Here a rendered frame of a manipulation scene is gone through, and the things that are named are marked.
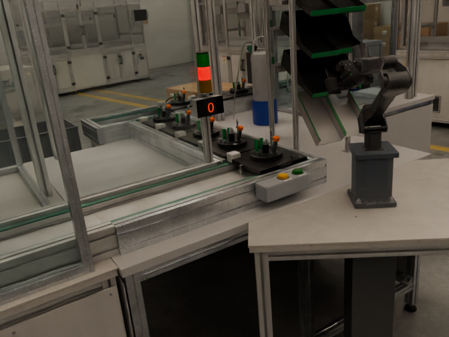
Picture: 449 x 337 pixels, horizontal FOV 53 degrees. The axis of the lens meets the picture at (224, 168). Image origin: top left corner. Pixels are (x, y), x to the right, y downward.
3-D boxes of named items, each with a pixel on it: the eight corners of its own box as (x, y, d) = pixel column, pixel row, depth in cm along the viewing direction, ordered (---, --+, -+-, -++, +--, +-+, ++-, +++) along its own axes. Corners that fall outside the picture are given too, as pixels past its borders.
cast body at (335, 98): (346, 103, 178) (351, 89, 174) (337, 105, 177) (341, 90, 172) (335, 92, 184) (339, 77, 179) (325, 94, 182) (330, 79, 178)
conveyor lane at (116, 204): (307, 180, 188) (307, 158, 184) (114, 248, 147) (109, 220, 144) (266, 164, 211) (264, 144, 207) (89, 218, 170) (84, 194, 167)
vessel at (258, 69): (280, 98, 278) (277, 35, 265) (262, 102, 271) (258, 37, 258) (266, 95, 289) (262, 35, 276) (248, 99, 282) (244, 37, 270)
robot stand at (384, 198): (397, 206, 158) (399, 153, 152) (355, 208, 160) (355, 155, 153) (385, 190, 172) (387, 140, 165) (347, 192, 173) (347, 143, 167)
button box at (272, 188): (311, 187, 171) (311, 172, 169) (266, 203, 161) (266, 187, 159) (298, 182, 177) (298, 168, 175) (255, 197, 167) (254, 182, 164)
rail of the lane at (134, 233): (327, 182, 185) (326, 156, 181) (121, 255, 142) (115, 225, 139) (317, 178, 190) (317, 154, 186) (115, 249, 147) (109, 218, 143)
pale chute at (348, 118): (365, 133, 202) (370, 128, 198) (341, 138, 197) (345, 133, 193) (339, 83, 212) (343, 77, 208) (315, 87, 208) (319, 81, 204)
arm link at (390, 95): (413, 84, 129) (409, 65, 131) (387, 87, 129) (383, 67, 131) (381, 128, 159) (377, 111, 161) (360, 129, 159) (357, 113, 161)
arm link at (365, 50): (381, 67, 153) (377, 35, 155) (358, 69, 154) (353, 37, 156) (372, 79, 165) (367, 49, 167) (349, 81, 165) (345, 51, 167)
